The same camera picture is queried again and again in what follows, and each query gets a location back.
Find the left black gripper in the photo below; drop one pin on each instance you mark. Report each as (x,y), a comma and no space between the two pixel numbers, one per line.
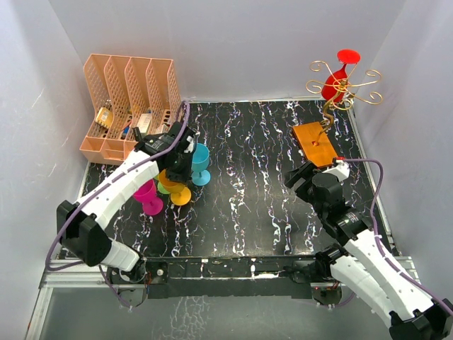
(183,177)

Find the red wine glass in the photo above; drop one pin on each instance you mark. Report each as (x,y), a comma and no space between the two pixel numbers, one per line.
(334,87)

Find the peach plastic file organizer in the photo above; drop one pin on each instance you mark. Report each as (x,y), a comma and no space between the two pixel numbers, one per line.
(129,87)

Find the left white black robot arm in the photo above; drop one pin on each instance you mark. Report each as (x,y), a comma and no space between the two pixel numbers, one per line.
(81,225)

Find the cyan wine glass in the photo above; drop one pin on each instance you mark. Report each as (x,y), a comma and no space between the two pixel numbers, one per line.
(201,158)

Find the orange wine glass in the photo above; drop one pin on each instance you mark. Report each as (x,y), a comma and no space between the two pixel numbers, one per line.
(180,194)

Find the yellow tag in organizer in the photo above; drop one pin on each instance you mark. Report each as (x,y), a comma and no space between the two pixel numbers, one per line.
(104,117)

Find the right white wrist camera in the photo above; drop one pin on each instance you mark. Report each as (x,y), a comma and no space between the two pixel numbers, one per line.
(340,169)

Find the black front base bar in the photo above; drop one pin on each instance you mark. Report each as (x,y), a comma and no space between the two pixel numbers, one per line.
(244,276)

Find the yellow-orange wine glass front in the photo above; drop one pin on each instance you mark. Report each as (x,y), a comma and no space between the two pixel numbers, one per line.
(162,177)

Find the gold wire glass rack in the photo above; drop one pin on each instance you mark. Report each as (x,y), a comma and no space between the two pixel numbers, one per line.
(313,137)

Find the magenta wine glass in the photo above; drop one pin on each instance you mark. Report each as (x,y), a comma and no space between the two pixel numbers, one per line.
(146,195)

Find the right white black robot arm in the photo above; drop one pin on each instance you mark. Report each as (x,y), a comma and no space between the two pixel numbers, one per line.
(360,260)

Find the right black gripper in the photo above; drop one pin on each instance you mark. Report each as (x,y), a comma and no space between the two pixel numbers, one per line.
(305,171)

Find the green wine glass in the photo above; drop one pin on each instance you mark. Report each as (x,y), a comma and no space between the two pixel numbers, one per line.
(162,189)

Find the white box in organizer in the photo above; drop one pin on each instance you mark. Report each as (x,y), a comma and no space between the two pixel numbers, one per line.
(144,122)

